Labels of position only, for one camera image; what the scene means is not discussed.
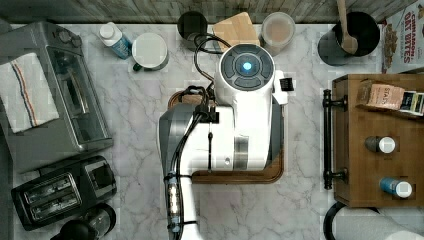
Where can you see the pink tea packet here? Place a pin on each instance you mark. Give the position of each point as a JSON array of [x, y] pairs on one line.
[[380, 95]]

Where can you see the blue white-capped spice bottle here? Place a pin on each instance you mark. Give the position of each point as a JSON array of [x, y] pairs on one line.
[[396, 187]]

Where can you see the black coffee grinder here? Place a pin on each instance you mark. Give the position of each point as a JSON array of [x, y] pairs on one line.
[[94, 224]]

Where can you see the small dark tea packets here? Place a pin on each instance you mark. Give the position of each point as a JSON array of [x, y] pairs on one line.
[[412, 103]]

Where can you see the black utensil pot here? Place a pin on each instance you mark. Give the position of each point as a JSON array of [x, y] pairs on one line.
[[361, 26]]

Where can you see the dark empty cup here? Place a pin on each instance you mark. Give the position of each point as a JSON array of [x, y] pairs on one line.
[[192, 26]]

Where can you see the wooden cutting board tray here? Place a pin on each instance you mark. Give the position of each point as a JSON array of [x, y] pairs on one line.
[[240, 175]]

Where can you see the white lidded mug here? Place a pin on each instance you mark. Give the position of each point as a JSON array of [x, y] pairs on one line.
[[150, 52]]

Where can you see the black drawer handle bar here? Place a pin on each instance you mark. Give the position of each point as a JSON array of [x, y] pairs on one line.
[[328, 104]]

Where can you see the black two-slot toaster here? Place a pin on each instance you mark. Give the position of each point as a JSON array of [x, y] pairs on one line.
[[64, 192]]

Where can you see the striped white dish towel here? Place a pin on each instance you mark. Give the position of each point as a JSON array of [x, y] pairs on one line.
[[25, 93]]

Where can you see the cinnamon oat bites cereal box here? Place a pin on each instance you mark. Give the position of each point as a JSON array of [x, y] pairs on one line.
[[403, 40]]

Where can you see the wooden spoon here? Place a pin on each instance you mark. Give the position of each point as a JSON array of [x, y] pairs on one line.
[[349, 43]]

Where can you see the clear plastic lidded jar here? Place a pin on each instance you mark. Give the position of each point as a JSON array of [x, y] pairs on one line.
[[277, 31]]

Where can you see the white blue plastic bottle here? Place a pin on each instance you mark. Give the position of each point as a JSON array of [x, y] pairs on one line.
[[113, 37]]

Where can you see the grey white-capped spice bottle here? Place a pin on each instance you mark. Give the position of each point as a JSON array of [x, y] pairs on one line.
[[378, 144]]

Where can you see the wooden drawer cabinet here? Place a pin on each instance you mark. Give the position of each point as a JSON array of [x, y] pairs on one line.
[[353, 125]]

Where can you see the silver toaster oven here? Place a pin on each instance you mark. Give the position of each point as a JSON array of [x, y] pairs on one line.
[[80, 127]]

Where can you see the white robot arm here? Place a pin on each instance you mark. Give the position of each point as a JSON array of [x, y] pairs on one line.
[[237, 129]]

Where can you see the wooden lid canister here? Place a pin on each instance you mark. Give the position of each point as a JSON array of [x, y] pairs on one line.
[[236, 29]]

